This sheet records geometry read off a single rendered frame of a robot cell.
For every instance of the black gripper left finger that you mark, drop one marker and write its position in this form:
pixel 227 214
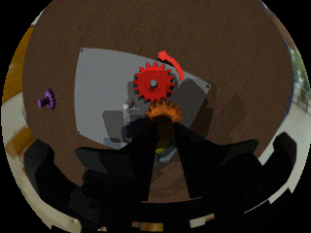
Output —
pixel 134 161

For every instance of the red curved arrow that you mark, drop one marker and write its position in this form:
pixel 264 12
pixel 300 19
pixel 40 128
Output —
pixel 163 55

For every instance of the purple gear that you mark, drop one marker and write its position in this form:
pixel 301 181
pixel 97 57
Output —
pixel 47 100

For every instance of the red gear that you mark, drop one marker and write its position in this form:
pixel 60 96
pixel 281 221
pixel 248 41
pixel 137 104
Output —
pixel 161 77

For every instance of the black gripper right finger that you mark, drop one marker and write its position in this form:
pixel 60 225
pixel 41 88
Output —
pixel 201 158

